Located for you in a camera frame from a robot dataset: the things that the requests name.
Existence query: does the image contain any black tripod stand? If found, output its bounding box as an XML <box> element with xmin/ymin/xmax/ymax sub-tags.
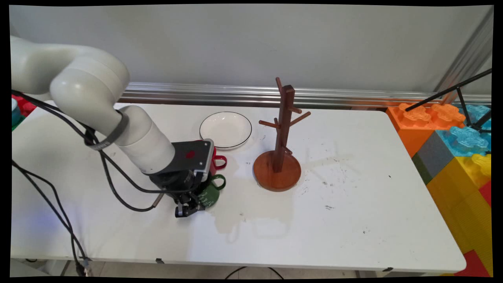
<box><xmin>405</xmin><ymin>69</ymin><xmax>493</xmax><ymax>134</ymax></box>

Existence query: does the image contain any grey foam block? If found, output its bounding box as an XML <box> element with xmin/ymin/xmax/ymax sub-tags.
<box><xmin>411</xmin><ymin>131</ymin><xmax>456</xmax><ymax>186</ymax></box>

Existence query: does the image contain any white plate black rim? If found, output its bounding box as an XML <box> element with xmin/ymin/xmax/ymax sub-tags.
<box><xmin>200</xmin><ymin>112</ymin><xmax>253</xmax><ymax>150</ymax></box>

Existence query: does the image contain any red plastic object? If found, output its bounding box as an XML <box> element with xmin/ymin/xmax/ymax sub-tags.
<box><xmin>11</xmin><ymin>94</ymin><xmax>37</xmax><ymax>117</ymax></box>

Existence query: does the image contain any wooden mug tree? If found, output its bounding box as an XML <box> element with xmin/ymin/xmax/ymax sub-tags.
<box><xmin>253</xmin><ymin>77</ymin><xmax>312</xmax><ymax>192</ymax></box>

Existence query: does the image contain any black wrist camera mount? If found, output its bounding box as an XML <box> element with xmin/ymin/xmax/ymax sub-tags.
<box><xmin>172</xmin><ymin>138</ymin><xmax>216</xmax><ymax>182</ymax></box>

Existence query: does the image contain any grey velcro strap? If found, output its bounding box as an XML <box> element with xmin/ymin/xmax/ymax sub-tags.
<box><xmin>84</xmin><ymin>110</ymin><xmax>130</xmax><ymax>152</ymax></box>

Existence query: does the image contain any red foam block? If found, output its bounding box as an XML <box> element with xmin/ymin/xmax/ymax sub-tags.
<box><xmin>455</xmin><ymin>250</ymin><xmax>492</xmax><ymax>277</ymax></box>

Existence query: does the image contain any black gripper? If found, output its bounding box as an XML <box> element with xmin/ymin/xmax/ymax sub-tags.
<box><xmin>149</xmin><ymin>170</ymin><xmax>207</xmax><ymax>219</ymax></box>

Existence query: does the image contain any aluminium frame post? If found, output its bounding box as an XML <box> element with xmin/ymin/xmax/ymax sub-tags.
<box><xmin>434</xmin><ymin>7</ymin><xmax>494</xmax><ymax>95</ymax></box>

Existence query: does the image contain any red enamel mug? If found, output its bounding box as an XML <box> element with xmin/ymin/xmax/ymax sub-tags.
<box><xmin>196</xmin><ymin>140</ymin><xmax>228</xmax><ymax>176</ymax></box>

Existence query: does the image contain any orange foam block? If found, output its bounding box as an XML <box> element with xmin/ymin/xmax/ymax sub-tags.
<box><xmin>386</xmin><ymin>103</ymin><xmax>466</xmax><ymax>158</ymax></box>

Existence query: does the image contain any blue foam block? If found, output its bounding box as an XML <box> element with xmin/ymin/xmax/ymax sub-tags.
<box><xmin>435</xmin><ymin>104</ymin><xmax>492</xmax><ymax>158</ymax></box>

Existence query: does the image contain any teal plastic object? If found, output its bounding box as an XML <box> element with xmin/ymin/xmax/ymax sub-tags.
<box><xmin>11</xmin><ymin>97</ymin><xmax>22</xmax><ymax>128</ymax></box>

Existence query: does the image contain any black cable under table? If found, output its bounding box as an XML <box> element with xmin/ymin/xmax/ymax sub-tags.
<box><xmin>224</xmin><ymin>266</ymin><xmax>285</xmax><ymax>280</ymax></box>

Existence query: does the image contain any green enamel mug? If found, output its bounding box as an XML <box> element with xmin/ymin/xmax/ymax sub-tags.
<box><xmin>196</xmin><ymin>174</ymin><xmax>227</xmax><ymax>210</ymax></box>

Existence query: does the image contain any aluminium frame rail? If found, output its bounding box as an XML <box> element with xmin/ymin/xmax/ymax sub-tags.
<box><xmin>118</xmin><ymin>82</ymin><xmax>492</xmax><ymax>109</ymax></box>

